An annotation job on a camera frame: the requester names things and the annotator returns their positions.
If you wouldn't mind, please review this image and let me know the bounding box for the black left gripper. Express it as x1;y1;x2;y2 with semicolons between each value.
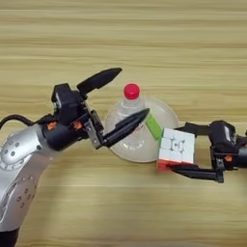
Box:
42;67;151;151

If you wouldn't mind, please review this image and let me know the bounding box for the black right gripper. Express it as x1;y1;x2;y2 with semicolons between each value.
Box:
170;122;247;183

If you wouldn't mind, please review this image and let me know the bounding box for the clear bottle with red cap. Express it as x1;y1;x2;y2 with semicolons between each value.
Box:
117;83;148;149

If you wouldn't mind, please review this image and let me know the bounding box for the multicoloured puzzle cube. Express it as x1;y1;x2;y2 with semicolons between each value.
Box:
156;127;196;172

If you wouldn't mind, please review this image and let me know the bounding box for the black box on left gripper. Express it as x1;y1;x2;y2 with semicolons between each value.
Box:
51;82;87;127

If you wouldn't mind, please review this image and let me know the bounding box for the green rectangular block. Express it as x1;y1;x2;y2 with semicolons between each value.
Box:
144;114;163;141

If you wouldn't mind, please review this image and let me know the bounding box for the round beige plate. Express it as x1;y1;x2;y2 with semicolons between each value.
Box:
104;96;179;163

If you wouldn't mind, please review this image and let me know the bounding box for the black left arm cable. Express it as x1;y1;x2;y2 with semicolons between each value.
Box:
0;114;54;129

